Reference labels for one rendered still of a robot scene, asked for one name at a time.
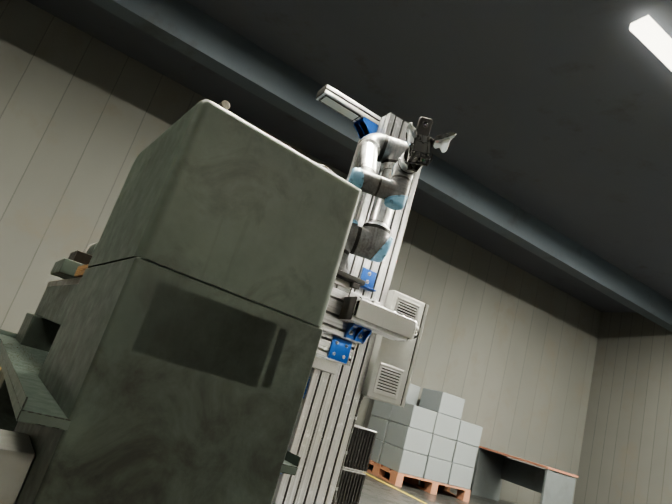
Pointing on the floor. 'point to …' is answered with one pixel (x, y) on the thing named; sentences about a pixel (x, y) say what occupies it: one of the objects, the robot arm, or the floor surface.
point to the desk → (542, 483)
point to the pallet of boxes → (425, 442)
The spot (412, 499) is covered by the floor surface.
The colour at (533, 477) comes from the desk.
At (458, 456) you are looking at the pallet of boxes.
